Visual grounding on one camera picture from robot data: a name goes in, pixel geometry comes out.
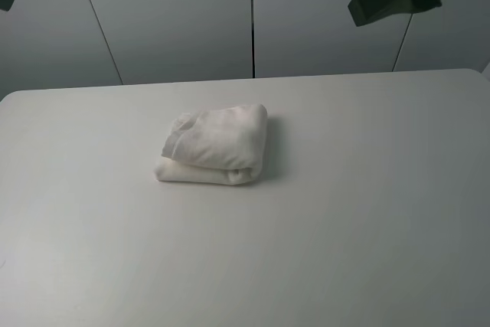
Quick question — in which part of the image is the white towel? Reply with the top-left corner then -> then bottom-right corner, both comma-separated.
155,104 -> 268,185

